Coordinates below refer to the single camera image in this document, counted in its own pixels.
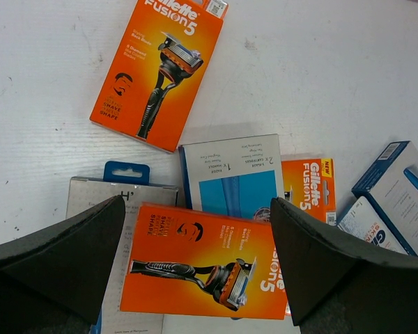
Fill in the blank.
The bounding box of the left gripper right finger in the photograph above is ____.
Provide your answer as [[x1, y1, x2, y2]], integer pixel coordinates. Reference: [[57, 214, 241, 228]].
[[270, 198, 418, 326]]

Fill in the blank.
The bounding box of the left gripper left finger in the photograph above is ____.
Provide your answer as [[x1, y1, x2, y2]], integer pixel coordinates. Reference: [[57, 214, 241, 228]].
[[0, 196, 125, 324]]

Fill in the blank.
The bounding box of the white Gillette SkinGuard blister pack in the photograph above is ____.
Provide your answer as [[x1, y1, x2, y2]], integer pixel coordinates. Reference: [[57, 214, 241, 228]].
[[337, 196, 408, 255]]

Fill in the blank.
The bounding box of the orange gillette box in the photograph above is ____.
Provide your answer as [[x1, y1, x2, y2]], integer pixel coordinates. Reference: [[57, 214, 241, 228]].
[[120, 203, 288, 320], [281, 158, 336, 225], [90, 0, 229, 152]]

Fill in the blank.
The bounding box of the grey Harry's box right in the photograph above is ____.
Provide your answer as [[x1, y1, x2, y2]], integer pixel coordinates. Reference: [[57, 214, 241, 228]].
[[351, 141, 418, 257]]

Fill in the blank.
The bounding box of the grey harry's box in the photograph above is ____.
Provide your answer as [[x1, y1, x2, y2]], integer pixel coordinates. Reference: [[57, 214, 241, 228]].
[[351, 141, 418, 257], [66, 161, 178, 333]]

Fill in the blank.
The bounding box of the grey Harry's box left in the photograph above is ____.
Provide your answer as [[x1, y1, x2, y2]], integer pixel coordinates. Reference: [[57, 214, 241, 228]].
[[66, 161, 178, 333]]

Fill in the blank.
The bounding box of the orange Gillette box front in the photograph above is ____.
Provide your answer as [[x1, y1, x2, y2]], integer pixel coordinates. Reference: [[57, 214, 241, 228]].
[[120, 203, 288, 320]]

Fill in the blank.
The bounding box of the white blue Harry's box centre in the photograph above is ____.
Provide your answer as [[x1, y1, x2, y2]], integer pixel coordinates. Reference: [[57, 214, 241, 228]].
[[178, 134, 284, 221]]

